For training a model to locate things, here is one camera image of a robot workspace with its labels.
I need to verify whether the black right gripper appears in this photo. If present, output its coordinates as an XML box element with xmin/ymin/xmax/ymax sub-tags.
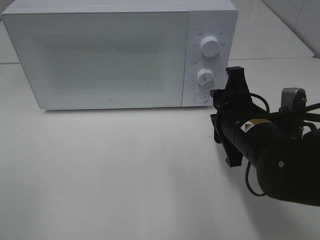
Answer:
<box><xmin>210</xmin><ymin>66</ymin><xmax>253</xmax><ymax>167</ymax></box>

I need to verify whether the round white door button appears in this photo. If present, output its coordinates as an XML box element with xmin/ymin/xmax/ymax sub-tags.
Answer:
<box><xmin>193</xmin><ymin>91</ymin><xmax>209</xmax><ymax>104</ymax></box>

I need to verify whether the white microwave knob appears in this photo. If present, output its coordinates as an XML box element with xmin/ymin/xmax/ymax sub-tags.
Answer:
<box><xmin>196</xmin><ymin>68</ymin><xmax>214</xmax><ymax>86</ymax></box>
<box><xmin>200</xmin><ymin>35</ymin><xmax>220</xmax><ymax>58</ymax></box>

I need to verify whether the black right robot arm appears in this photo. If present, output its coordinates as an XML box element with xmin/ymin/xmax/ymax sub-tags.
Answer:
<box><xmin>210</xmin><ymin>66</ymin><xmax>320</xmax><ymax>206</ymax></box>

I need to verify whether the white microwave oven body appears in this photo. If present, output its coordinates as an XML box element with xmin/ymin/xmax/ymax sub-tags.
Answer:
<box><xmin>1</xmin><ymin>0</ymin><xmax>239</xmax><ymax>110</ymax></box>

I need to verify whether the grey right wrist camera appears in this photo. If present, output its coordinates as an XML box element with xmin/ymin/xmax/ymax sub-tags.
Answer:
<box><xmin>280</xmin><ymin>87</ymin><xmax>307</xmax><ymax>110</ymax></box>

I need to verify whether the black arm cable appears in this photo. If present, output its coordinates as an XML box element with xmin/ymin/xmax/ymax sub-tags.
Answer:
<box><xmin>219</xmin><ymin>91</ymin><xmax>320</xmax><ymax>197</ymax></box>

